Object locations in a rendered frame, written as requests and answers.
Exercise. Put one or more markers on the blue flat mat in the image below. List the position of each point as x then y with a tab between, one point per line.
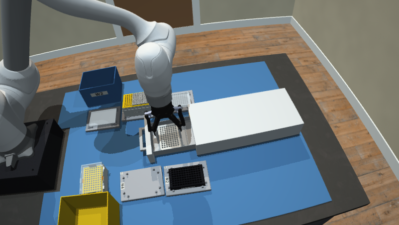
248	184

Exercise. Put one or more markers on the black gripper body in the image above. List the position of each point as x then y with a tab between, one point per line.
168	108

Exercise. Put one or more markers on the yellow open-top bin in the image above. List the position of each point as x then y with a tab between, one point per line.
89	209

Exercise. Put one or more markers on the dark blue open bin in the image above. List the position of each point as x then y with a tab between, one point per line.
101	86

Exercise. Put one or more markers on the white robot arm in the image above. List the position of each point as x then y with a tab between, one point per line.
20	78

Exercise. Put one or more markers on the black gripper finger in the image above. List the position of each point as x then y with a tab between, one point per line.
178	123
155	124

